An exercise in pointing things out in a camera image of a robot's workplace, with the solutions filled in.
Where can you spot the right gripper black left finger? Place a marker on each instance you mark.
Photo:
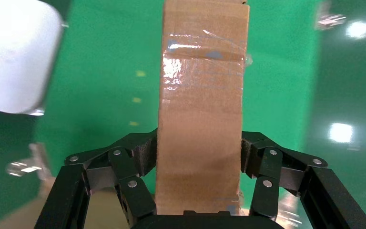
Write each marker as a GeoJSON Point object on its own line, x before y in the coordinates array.
{"type": "Point", "coordinates": [132, 192]}

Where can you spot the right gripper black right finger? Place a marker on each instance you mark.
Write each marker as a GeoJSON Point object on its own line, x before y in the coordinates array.
{"type": "Point", "coordinates": [274, 177]}

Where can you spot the small taped cardboard box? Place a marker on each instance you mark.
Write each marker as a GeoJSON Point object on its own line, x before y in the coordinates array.
{"type": "Point", "coordinates": [202, 110]}

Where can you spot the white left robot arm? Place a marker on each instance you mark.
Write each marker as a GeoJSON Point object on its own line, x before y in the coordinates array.
{"type": "Point", "coordinates": [12, 57]}

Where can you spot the large green table cloth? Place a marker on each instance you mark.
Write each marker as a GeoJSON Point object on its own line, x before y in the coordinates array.
{"type": "Point", "coordinates": [107, 63]}

